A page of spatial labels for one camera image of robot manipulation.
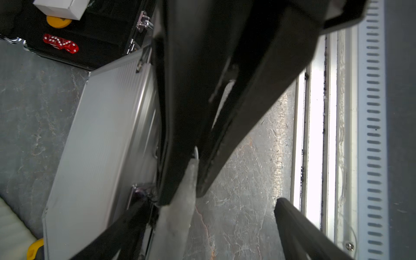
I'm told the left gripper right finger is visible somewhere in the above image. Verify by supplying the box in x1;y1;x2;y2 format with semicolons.
274;198;351;260

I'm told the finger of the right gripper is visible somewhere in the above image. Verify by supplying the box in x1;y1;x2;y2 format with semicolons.
196;1;328;198
153;1;254;206

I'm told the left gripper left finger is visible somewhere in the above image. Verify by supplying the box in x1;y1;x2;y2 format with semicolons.
72;198;153;260

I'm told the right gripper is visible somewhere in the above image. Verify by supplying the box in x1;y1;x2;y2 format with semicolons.
321;0;369;35

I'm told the silver poker set case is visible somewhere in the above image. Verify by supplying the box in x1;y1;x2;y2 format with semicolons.
42;45;199;260

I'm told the black poker set case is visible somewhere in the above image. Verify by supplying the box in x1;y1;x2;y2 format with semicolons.
1;1;156;70

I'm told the brown lid white toolbox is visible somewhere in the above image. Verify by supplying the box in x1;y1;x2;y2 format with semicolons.
0;199;37;260

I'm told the white card box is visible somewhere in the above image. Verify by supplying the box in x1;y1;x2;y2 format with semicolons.
33;0;90;21

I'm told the red dice row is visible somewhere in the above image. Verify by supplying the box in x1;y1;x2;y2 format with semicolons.
42;34;79;54

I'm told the yellow round chip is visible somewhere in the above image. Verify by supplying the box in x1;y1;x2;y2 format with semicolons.
46;16;73;29

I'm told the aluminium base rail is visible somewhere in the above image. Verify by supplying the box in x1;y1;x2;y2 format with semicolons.
290;1;390;260

